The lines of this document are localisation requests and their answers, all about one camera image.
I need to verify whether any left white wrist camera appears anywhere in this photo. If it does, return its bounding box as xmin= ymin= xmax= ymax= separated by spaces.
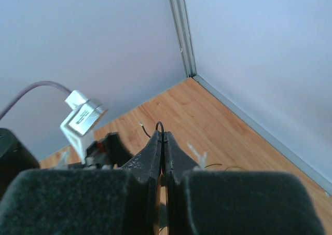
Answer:
xmin=60 ymin=90 xmax=108 ymax=163

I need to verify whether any thin brown wire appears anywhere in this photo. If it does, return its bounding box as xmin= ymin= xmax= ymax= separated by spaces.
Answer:
xmin=139 ymin=121 xmax=167 ymax=142

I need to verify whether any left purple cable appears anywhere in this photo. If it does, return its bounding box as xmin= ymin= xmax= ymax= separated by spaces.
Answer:
xmin=0 ymin=80 xmax=72 ymax=121

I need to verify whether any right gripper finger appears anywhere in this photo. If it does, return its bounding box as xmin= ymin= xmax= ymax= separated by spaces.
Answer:
xmin=163 ymin=132 xmax=325 ymax=234

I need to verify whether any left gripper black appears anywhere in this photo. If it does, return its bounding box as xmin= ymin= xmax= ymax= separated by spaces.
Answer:
xmin=1 ymin=128 xmax=163 ymax=234

